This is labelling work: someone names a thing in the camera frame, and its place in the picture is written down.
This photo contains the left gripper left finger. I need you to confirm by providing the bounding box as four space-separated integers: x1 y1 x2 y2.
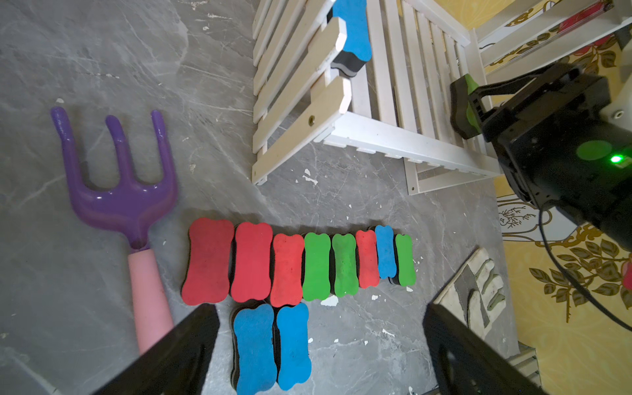
95 304 220 394

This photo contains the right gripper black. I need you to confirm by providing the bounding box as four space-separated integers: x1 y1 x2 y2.
466 61 632 218

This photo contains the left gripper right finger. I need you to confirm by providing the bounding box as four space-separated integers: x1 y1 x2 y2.
423 304 544 394

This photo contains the green eraser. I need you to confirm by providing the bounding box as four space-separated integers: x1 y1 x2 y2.
332 234 360 298
394 234 416 287
449 74 481 140
303 232 331 301

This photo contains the blue eraser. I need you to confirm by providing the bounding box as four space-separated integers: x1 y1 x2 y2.
276 303 312 391
232 304 277 394
375 225 397 279
328 0 372 78

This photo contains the red eraser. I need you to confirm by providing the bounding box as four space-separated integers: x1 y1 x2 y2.
355 230 380 289
230 222 273 303
270 234 304 308
181 217 235 306

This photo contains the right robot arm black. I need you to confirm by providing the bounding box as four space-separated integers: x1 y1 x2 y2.
449 64 631 249

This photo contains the white two-tier slatted shelf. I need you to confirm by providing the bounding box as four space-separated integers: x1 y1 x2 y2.
251 1 631 195

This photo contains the grey work glove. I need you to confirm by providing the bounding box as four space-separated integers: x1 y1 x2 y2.
433 248 507 339

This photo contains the purple garden fork pink handle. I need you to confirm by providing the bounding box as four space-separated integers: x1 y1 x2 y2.
50 107 178 353

